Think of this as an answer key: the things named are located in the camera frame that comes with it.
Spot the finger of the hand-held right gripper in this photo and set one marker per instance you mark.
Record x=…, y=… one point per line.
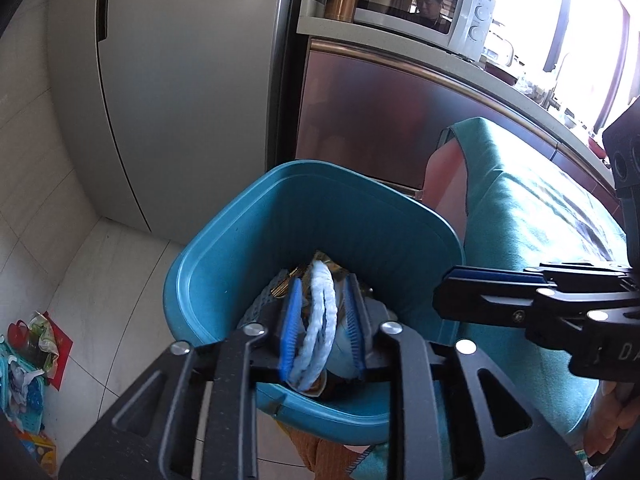
x=480, y=305
x=500, y=276

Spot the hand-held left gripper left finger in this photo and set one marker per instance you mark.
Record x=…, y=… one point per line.
x=290, y=330

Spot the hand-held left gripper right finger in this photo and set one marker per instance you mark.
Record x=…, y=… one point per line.
x=354, y=325

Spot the white foam net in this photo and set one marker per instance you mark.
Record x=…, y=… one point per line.
x=315, y=330

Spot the gold snack wrapper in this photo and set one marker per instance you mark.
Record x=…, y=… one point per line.
x=325, y=260

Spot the teal plastic bin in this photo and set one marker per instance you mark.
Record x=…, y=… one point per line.
x=300, y=210

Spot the person's right hand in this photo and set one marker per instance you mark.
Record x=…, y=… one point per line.
x=602, y=425

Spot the teal printed tablecloth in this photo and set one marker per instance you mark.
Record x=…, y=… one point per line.
x=525, y=210

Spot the pink table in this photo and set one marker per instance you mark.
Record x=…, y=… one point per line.
x=445, y=195

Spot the person's leg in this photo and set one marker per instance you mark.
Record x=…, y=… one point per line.
x=325, y=460

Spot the steel kitchen faucet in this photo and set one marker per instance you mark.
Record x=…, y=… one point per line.
x=555, y=85

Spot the kitchen counter with cabinets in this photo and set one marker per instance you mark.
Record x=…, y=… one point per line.
x=375, y=110

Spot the glass electric kettle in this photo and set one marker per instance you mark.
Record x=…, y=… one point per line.
x=500, y=47

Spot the red bag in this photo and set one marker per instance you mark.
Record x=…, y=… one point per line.
x=57, y=340

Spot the silver microwave oven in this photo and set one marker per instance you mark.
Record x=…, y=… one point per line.
x=475, y=20

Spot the grey refrigerator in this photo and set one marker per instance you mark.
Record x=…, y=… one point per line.
x=190, y=85

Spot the teal patterned bag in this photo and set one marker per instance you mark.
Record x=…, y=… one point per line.
x=22, y=395

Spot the dark framed window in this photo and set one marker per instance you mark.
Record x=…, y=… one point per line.
x=575, y=10

